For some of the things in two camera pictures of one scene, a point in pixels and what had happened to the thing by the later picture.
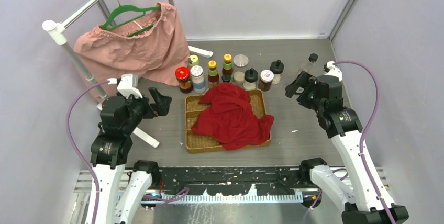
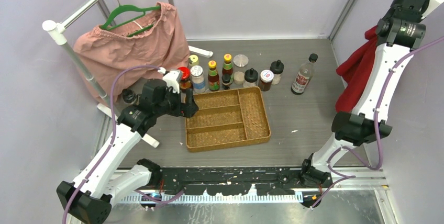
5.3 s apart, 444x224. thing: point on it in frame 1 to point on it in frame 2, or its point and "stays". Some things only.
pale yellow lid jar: (193, 60) stays
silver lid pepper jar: (197, 74) stays
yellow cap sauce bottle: (228, 66) stays
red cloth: (232, 121) to (355, 70)
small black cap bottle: (226, 78) stays
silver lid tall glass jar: (240, 61) stays
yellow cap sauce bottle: (213, 76) stays
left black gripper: (161, 106) to (187, 109)
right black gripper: (304, 80) to (420, 15)
